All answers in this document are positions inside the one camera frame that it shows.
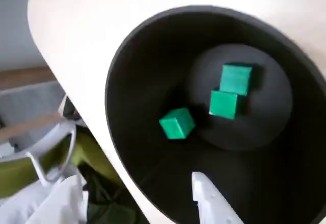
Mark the white cloth garment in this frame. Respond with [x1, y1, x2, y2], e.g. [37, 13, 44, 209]
[0, 174, 89, 224]

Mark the dark garment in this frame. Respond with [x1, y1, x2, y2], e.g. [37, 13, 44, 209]
[81, 167, 151, 224]

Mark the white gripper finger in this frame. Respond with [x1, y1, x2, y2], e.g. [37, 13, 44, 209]
[191, 172, 241, 224]

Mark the green cube block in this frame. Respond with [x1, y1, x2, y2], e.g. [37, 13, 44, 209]
[158, 107, 196, 140]
[219, 64, 253, 97]
[208, 89, 242, 120]

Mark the wooden shelf frame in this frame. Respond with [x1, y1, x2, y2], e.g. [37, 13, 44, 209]
[0, 66, 67, 143]

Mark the white chair with green cushions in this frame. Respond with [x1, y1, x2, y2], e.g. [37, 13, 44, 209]
[0, 94, 123, 199]

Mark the black pot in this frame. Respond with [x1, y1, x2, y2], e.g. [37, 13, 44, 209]
[104, 5, 326, 224]

